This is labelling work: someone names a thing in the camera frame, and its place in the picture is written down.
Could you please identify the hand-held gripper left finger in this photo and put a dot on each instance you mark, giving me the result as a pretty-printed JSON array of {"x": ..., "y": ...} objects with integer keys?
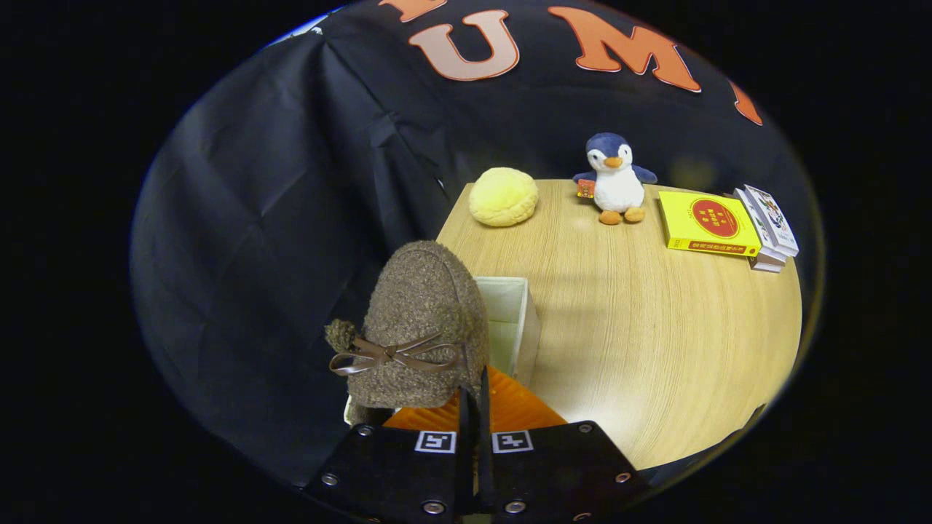
[{"x": 393, "y": 473}]

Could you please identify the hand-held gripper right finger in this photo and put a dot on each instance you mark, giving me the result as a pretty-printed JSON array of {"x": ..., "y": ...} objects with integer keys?
[{"x": 553, "y": 473}]

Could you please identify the cream fabric storage box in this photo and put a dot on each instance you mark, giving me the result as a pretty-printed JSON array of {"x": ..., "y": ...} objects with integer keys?
[{"x": 520, "y": 327}]

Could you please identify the black backdrop cloth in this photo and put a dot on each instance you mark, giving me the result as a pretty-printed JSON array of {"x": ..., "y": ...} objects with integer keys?
[{"x": 255, "y": 255}]

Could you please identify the yellow bun plush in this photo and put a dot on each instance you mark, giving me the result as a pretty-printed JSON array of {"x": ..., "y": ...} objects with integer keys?
[{"x": 502, "y": 196}]

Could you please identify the blue white penguin plush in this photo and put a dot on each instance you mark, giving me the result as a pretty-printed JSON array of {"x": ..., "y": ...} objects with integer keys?
[{"x": 617, "y": 185}]

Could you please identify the yellow book with red circle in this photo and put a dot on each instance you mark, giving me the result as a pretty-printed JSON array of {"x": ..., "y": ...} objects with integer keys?
[{"x": 710, "y": 222}]

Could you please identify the white illustrated book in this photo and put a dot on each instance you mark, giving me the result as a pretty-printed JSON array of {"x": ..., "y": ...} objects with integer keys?
[{"x": 775, "y": 218}]

